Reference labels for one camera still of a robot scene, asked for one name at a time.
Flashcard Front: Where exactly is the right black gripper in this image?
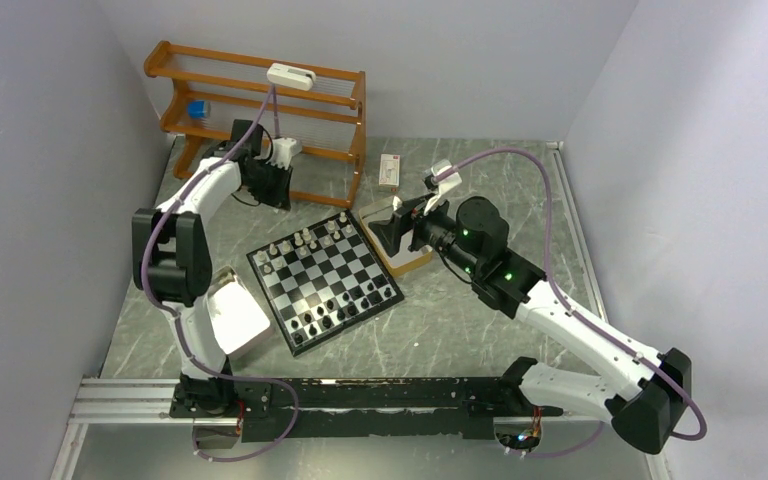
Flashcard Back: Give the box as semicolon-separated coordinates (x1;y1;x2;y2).
368;188;482;277

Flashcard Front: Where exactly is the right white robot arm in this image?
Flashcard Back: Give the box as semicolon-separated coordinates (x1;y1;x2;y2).
369;196;692;455

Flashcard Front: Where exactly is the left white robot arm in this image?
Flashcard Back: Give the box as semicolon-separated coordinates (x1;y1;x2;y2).
131;119;292;416

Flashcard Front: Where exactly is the black white chess board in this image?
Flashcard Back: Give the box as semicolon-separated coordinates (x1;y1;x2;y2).
246;209;404;357

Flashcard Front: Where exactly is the silver tin with white pieces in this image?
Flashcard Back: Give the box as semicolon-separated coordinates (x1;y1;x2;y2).
206;266;274;360

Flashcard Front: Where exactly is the small white red box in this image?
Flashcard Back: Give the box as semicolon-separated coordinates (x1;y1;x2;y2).
378;153;401;190

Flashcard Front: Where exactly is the wooden three-tier rack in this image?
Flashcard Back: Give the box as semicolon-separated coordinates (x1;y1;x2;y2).
143;40;367;211

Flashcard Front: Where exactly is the blue cap on rack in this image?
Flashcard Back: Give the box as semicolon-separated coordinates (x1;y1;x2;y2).
186;100;211;120

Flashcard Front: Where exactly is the white device on rack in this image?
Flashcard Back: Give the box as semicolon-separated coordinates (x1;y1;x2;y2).
266;63;317;91

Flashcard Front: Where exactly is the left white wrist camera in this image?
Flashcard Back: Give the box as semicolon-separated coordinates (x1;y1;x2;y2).
269;137;302;171

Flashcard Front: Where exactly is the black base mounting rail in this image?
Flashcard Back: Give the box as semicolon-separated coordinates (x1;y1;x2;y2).
168;360;563;443

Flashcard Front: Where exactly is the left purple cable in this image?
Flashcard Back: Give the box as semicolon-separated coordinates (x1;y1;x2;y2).
140;86;300;464

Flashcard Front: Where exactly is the purple cable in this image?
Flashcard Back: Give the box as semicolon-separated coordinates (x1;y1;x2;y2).
140;86;300;464
433;148;709;460

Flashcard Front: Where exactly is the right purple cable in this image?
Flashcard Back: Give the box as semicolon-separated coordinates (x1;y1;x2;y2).
433;148;709;460

